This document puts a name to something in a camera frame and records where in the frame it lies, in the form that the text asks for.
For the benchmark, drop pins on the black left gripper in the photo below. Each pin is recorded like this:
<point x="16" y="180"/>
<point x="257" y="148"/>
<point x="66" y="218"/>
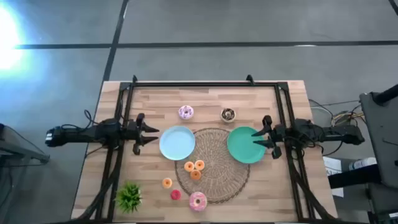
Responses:
<point x="133" y="133"/>

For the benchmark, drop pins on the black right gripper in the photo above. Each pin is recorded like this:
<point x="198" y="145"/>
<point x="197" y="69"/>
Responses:
<point x="276" y="137"/>

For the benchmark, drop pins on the large chocolate-frosted donut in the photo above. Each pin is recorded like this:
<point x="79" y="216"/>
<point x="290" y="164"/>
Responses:
<point x="228" y="115"/>

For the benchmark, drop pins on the small orange-frosted donut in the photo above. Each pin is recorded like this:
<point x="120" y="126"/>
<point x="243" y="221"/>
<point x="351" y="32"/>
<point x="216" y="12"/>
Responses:
<point x="193" y="177"/>
<point x="201" y="167"/>
<point x="187" y="169"/>
<point x="164" y="185"/>

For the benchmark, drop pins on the large pink-frosted donut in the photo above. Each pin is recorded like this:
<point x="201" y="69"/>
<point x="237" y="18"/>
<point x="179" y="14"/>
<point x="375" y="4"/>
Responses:
<point x="193" y="205"/>

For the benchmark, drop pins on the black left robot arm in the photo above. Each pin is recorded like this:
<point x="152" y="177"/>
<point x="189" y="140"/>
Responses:
<point x="77" y="133"/>

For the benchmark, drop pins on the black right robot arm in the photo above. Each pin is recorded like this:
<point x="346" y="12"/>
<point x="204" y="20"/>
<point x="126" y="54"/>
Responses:
<point x="335" y="133"/>

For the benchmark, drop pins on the teal plate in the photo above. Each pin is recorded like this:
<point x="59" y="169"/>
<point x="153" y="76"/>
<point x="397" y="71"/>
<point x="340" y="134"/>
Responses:
<point x="244" y="146"/>

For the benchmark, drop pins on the light blue plate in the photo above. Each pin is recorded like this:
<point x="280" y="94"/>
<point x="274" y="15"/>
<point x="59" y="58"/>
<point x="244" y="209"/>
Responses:
<point x="177" y="143"/>

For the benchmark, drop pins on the round woven placemat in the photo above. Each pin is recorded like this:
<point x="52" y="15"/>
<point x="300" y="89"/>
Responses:
<point x="217" y="180"/>

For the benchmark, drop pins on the small green potted plant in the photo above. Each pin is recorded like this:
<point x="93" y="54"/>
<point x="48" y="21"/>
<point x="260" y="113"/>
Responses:
<point x="128" y="197"/>

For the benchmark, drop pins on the small red-frosted donut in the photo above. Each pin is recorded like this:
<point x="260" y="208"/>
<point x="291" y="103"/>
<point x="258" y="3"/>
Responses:
<point x="175" y="194"/>

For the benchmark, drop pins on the white paper sheet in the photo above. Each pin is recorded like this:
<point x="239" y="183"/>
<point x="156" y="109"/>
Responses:
<point x="332" y="168"/>

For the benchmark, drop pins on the white cylindrical bottle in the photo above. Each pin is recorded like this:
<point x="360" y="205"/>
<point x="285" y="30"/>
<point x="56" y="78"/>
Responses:
<point x="362" y="163"/>

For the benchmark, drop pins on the dark grey equipment cart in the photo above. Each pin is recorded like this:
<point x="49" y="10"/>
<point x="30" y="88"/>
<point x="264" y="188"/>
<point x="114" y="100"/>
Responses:
<point x="382" y="137"/>

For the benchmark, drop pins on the grey side table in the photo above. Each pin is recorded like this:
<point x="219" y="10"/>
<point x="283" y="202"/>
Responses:
<point x="18" y="149"/>

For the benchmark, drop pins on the black aluminium table frame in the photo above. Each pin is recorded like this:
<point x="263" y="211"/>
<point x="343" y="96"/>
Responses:
<point x="202" y="84"/>

